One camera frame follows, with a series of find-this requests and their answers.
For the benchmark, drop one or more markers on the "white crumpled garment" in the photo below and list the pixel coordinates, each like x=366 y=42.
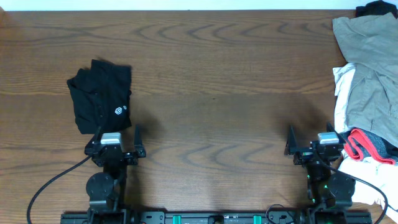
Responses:
x=380 y=175

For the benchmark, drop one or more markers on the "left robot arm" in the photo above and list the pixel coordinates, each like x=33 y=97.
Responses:
x=106 y=189

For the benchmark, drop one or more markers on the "black folded polo shirt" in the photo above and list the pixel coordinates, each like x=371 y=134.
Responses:
x=101 y=97

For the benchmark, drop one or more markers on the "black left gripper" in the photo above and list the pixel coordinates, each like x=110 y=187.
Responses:
x=138 y=154

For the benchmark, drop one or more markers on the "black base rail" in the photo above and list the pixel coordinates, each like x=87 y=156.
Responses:
x=270 y=216

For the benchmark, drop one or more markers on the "black garment at right edge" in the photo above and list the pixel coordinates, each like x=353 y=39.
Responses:
x=376 y=8

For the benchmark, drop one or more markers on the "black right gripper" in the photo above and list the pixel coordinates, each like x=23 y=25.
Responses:
x=305 y=153

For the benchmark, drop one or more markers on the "khaki green shorts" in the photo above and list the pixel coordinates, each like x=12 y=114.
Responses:
x=370 y=42

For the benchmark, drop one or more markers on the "grey garment with red trim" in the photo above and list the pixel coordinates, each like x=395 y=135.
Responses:
x=361 y=144

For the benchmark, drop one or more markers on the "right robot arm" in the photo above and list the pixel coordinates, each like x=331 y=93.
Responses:
x=329 y=191

